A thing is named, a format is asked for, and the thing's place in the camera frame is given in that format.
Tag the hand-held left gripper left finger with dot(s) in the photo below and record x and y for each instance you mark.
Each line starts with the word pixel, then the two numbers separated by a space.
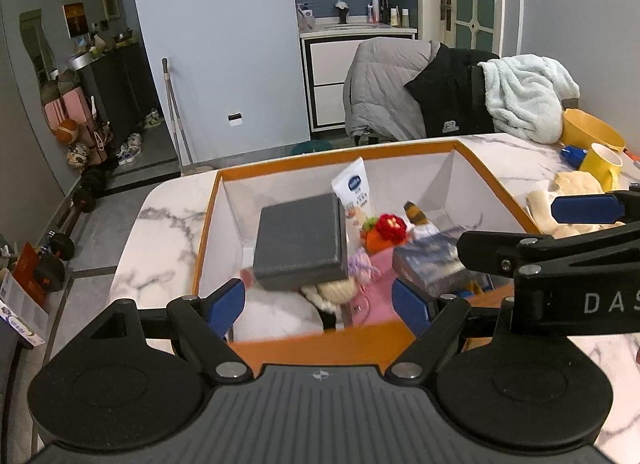
pixel 225 306

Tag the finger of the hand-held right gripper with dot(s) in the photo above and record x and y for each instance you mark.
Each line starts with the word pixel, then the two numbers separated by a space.
pixel 500 251
pixel 585 209

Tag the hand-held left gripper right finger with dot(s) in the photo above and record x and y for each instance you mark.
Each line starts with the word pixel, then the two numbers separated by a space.
pixel 410 304

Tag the pink pouch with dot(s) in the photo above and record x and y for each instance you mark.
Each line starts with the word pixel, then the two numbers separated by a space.
pixel 380 289

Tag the dark printed box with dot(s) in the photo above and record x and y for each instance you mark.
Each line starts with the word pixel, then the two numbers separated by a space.
pixel 430 259

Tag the red orange crochet toy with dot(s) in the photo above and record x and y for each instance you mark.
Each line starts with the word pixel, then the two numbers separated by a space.
pixel 387 229

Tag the white crochet bunny toy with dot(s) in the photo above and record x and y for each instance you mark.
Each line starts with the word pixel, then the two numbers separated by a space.
pixel 332 291

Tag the orange cardboard box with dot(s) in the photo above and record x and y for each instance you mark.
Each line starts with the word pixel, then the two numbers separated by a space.
pixel 320 349

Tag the dark grey gift box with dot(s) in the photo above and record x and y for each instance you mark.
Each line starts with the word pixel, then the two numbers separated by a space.
pixel 300 239

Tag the white lotion tube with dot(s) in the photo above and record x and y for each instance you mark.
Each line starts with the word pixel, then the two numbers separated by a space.
pixel 352 189

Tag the cream cloth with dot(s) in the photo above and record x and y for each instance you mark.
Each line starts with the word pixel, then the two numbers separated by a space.
pixel 575 183

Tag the yellow mug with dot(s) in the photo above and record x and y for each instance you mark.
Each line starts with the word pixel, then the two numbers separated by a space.
pixel 597 168

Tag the lilac crochet piece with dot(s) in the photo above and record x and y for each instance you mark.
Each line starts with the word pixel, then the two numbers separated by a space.
pixel 364 268

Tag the yellow bowl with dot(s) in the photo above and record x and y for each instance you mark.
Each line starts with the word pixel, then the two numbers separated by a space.
pixel 595 131

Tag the brown and white small toy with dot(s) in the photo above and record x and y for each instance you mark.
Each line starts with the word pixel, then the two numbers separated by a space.
pixel 417 216

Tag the light blue towel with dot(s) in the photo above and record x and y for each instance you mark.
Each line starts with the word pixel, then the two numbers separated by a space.
pixel 530 93

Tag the black jacket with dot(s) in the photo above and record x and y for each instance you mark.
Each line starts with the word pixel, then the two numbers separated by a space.
pixel 450 93

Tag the black dumbbell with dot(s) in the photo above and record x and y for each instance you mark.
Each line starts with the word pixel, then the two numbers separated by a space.
pixel 92 189
pixel 55 259

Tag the teal basin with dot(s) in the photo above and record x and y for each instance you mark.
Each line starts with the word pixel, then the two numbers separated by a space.
pixel 312 146

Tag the pair of white sneakers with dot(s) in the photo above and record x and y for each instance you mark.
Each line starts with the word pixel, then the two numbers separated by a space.
pixel 130 148
pixel 152 119

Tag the grey padded jacket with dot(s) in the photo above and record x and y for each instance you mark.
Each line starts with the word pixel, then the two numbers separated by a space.
pixel 380 88

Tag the orange carton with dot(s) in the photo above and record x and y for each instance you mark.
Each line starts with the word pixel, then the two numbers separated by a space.
pixel 25 266

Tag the white and blue flat box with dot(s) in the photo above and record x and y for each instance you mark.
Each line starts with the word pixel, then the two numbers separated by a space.
pixel 20 316

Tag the basketball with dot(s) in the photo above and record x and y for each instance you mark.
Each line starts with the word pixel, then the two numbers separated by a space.
pixel 66 131

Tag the black tall cabinet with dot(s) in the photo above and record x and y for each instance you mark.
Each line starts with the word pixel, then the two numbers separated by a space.
pixel 125 88

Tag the white vanity cabinet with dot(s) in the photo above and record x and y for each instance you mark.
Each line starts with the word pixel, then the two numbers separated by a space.
pixel 330 68

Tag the pink hanging bags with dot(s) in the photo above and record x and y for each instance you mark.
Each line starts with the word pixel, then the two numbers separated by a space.
pixel 65 101

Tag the dark slim bottle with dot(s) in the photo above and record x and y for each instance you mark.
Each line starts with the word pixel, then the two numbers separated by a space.
pixel 383 8

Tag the black vase with flowers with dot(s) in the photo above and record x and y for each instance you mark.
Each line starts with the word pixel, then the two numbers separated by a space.
pixel 342 12

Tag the white pump bottle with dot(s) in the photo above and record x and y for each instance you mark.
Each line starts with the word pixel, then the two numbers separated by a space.
pixel 304 16

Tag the wavy floor mirror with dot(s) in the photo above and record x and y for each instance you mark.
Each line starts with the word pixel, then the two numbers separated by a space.
pixel 37 48

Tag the small orange wall picture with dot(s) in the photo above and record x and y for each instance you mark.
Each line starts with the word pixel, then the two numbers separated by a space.
pixel 75 18

